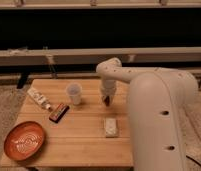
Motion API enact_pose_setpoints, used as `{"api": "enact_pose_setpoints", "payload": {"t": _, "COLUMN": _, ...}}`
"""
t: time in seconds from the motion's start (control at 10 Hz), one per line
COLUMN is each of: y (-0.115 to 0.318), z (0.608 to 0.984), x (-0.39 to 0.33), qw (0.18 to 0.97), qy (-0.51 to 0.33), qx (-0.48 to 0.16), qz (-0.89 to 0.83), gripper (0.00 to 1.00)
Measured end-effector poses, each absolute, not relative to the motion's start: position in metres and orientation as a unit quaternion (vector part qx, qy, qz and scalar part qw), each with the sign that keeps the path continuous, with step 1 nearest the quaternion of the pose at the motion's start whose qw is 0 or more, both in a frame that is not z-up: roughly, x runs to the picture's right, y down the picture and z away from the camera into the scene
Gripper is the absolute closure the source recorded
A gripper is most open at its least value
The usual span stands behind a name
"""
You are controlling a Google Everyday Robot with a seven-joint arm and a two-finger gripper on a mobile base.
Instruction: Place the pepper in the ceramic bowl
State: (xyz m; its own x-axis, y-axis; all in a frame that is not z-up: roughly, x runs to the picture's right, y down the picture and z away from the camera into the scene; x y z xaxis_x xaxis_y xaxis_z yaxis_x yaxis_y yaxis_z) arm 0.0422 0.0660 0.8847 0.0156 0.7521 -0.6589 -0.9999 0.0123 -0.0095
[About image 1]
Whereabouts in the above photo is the red pepper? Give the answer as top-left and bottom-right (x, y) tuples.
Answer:
(104, 96), (110, 106)

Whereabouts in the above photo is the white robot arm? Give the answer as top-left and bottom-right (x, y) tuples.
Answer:
(96, 58), (198, 171)

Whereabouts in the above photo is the orange ceramic bowl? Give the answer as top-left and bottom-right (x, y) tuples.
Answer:
(4, 121), (45, 161)

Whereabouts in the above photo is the clear plastic cup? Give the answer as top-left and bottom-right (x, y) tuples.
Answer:
(66, 82), (82, 105)

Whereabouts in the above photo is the white wrapped packet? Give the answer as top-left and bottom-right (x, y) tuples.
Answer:
(104, 118), (118, 138)

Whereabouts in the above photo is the wooden table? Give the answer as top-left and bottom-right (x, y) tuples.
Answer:
(0, 79), (132, 167)

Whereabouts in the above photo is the brown chocolate bar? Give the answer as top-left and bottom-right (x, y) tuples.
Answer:
(49, 103), (70, 123)

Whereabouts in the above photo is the white tube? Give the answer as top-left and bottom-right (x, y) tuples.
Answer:
(27, 87), (52, 111)

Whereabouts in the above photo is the grey wall rail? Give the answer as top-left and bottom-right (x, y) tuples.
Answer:
(0, 47), (201, 66)

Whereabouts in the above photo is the black cable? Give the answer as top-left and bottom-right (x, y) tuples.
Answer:
(185, 153), (201, 171)

